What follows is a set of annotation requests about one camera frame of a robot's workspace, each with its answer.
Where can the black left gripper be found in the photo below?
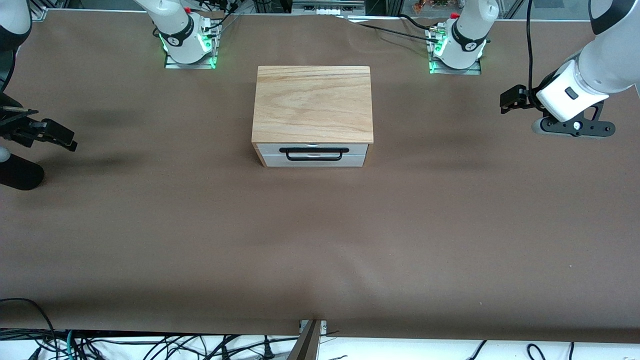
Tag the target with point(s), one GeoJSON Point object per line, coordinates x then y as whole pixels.
{"type": "Point", "coordinates": [531, 96]}

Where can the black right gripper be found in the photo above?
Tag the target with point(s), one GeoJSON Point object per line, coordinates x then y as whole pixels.
{"type": "Point", "coordinates": [17, 131]}

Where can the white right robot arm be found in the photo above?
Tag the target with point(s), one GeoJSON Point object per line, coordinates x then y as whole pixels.
{"type": "Point", "coordinates": [177, 35]}

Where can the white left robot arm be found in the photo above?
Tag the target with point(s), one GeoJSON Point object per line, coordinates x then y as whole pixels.
{"type": "Point", "coordinates": [610, 60]}

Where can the wooden drawer cabinet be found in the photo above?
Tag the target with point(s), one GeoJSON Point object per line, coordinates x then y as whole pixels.
{"type": "Point", "coordinates": [312, 105]}

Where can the black foam cylinder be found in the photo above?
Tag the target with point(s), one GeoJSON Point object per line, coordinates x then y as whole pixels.
{"type": "Point", "coordinates": [20, 172]}

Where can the grey power strip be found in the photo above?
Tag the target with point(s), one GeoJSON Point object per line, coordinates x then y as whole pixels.
{"type": "Point", "coordinates": [325, 9]}

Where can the brown table cover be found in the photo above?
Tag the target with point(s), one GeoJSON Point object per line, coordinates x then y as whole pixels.
{"type": "Point", "coordinates": [320, 240]}

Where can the brown angled bar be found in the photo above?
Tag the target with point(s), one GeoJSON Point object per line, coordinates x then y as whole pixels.
{"type": "Point", "coordinates": [305, 347]}

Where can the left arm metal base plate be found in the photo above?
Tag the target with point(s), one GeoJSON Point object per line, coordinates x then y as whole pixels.
{"type": "Point", "coordinates": [467, 71]}

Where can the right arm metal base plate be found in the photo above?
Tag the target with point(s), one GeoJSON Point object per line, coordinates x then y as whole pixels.
{"type": "Point", "coordinates": [192, 65]}

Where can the silver metal bracket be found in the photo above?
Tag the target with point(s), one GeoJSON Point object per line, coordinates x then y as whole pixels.
{"type": "Point", "coordinates": [322, 327]}

